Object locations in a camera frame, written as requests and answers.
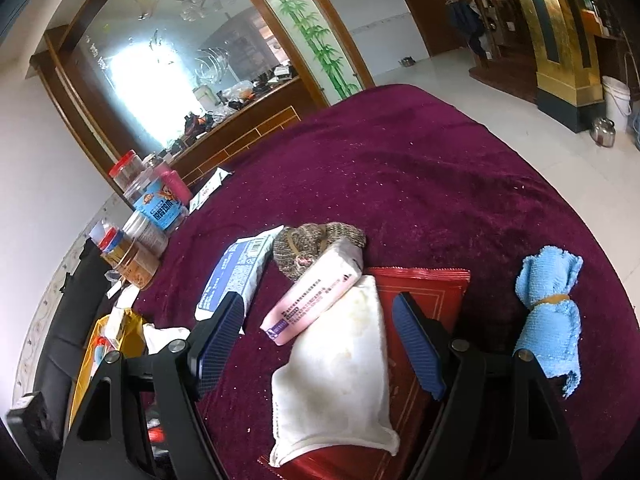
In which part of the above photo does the bamboo print glass panel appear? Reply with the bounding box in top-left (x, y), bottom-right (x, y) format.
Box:
top-left (240, 0), bottom-right (376, 106)

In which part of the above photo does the dark jacket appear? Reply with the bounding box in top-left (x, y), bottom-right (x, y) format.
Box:
top-left (446, 0), bottom-right (487, 55)

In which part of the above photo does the red foil packet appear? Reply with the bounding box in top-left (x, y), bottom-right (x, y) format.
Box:
top-left (256, 266), bottom-right (472, 480)

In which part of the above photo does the wooden cabinet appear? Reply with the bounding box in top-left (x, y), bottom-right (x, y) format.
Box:
top-left (170, 75), bottom-right (331, 186)

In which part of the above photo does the gold and black pillar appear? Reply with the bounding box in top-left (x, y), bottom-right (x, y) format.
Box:
top-left (502, 0), bottom-right (608, 133)

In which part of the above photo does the rolled blue towel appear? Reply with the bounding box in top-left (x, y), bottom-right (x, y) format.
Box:
top-left (514, 245), bottom-right (584, 400)

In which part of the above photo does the wooden door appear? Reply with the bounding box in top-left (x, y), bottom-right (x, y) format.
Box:
top-left (384, 0), bottom-right (467, 58)

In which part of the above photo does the white flat paper box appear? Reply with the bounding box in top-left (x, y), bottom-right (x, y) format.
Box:
top-left (187, 167), bottom-right (233, 213)

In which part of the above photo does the white and blue tissue pack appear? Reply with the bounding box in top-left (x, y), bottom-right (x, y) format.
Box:
top-left (194, 225), bottom-right (286, 335)

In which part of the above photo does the white bucket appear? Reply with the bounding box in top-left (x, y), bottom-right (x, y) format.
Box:
top-left (601, 76), bottom-right (632, 132)

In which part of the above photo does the white plastic bag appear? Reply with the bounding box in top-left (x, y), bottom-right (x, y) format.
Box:
top-left (142, 324), bottom-right (192, 357)

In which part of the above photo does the clear jar with red lid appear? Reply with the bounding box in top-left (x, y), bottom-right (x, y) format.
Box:
top-left (109, 150), bottom-right (192, 236)

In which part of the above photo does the brown label jar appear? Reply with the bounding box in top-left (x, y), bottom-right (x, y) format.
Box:
top-left (100, 240), bottom-right (161, 291)

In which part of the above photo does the grey brown knitted hat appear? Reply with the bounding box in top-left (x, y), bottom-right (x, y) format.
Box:
top-left (272, 221), bottom-right (367, 285)

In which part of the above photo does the white cloth pouch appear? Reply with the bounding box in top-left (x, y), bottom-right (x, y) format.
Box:
top-left (269, 274), bottom-right (401, 468)

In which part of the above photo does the wall mirror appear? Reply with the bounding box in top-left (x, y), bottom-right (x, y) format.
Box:
top-left (75, 0), bottom-right (301, 156)

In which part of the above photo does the black bag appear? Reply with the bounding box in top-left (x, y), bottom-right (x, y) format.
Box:
top-left (30, 237), bottom-right (121, 411)

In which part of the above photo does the jar with red blue lid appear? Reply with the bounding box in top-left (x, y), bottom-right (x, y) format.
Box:
top-left (97, 227), bottom-right (126, 256)

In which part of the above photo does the pink tissue pack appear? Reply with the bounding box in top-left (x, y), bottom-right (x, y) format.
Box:
top-left (259, 236), bottom-right (364, 347)

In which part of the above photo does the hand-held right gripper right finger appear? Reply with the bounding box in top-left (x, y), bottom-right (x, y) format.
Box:
top-left (392, 292), bottom-right (583, 480)

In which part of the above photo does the white plastic jar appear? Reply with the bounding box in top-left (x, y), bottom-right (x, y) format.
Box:
top-left (122, 210), bottom-right (169, 257)

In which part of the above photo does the metal kettle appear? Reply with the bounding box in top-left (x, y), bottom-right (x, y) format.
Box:
top-left (590, 116), bottom-right (617, 149)

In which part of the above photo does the clear plastic wrap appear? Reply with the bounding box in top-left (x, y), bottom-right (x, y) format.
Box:
top-left (102, 267), bottom-right (142, 311)

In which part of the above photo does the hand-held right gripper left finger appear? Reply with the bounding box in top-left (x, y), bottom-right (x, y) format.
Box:
top-left (56, 290), bottom-right (247, 480)

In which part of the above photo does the wooden stair railing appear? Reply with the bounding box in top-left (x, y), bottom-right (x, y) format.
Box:
top-left (467, 0), bottom-right (538, 91)

